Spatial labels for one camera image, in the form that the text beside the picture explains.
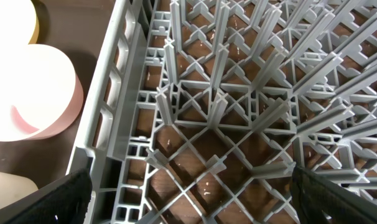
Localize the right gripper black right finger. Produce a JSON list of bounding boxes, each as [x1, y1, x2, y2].
[[290, 166, 377, 224]]

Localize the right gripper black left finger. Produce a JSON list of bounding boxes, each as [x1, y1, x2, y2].
[[0, 169, 92, 224]]

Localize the pale green cup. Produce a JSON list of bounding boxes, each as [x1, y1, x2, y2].
[[0, 172, 38, 209]]

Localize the grey dishwasher rack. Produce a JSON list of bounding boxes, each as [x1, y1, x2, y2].
[[68, 0, 377, 223]]

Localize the pink bowl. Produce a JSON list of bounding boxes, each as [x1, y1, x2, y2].
[[0, 44, 84, 142]]

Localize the brown serving tray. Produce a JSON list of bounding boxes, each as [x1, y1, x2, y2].
[[0, 0, 114, 188]]

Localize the yellow plate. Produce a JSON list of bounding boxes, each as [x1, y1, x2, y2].
[[0, 0, 39, 45]]

